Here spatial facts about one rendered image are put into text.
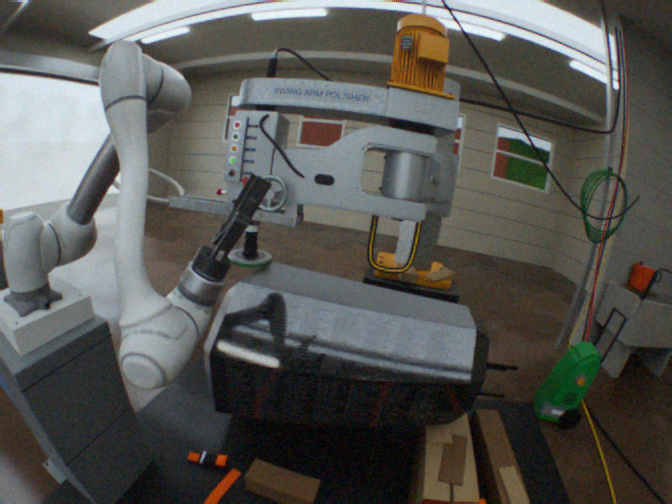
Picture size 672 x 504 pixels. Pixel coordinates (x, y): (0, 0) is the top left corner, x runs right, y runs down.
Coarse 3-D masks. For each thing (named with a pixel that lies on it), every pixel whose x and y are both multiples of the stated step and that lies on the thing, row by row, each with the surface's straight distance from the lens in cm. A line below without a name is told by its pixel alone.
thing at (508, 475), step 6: (498, 468) 167; (504, 468) 168; (510, 468) 170; (504, 474) 166; (510, 474) 168; (516, 474) 169; (504, 480) 163; (510, 480) 165; (516, 480) 167; (504, 486) 162; (510, 486) 163; (516, 486) 165; (522, 486) 166; (510, 492) 161; (516, 492) 162; (522, 492) 164; (510, 498) 159; (516, 498) 160; (522, 498) 162
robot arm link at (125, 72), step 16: (112, 48) 77; (128, 48) 75; (112, 64) 72; (128, 64) 71; (144, 64) 74; (112, 80) 70; (128, 80) 69; (144, 80) 72; (160, 80) 76; (112, 96) 68; (128, 96) 67; (144, 96) 70
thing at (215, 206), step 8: (176, 200) 152; (184, 200) 149; (192, 200) 147; (200, 200) 157; (208, 200) 155; (216, 200) 152; (224, 200) 152; (184, 208) 150; (192, 208) 147; (200, 208) 145; (208, 208) 143; (216, 208) 140; (224, 208) 139; (256, 216) 132; (264, 216) 132; (272, 216) 131; (280, 216) 130; (280, 224) 130; (288, 224) 126; (296, 224) 128
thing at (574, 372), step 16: (608, 320) 233; (624, 320) 216; (576, 352) 224; (592, 352) 218; (608, 352) 220; (560, 368) 227; (576, 368) 216; (592, 368) 219; (544, 384) 238; (560, 384) 221; (576, 384) 220; (544, 400) 228; (560, 400) 226; (576, 400) 231; (544, 416) 233; (560, 416) 235; (576, 416) 235
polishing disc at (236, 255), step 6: (234, 252) 147; (240, 252) 147; (258, 252) 149; (264, 252) 149; (234, 258) 138; (240, 258) 138; (246, 258) 138; (252, 258) 139; (258, 258) 140; (264, 258) 140; (270, 258) 141
